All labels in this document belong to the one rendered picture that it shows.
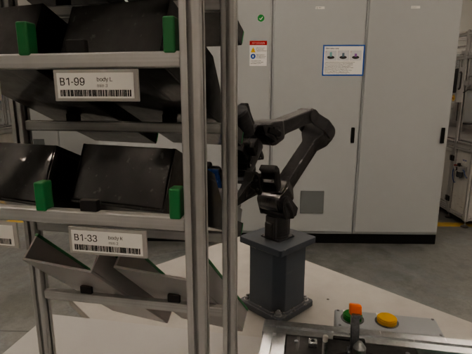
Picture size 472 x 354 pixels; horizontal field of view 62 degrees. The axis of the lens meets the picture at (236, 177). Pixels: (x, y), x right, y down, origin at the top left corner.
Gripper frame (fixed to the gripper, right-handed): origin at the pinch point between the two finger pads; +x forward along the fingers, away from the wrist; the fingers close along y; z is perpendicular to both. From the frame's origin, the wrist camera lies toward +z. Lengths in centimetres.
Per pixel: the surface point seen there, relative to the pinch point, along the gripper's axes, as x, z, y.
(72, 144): -445, -319, -534
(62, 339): 24, -29, -40
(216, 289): 22.9, 0.6, 5.7
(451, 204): -324, -291, 113
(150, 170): 24.8, 25.5, 3.3
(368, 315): 4.0, -29.3, 28.2
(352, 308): 14.4, -11.6, 25.5
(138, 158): 23.7, 26.3, 1.4
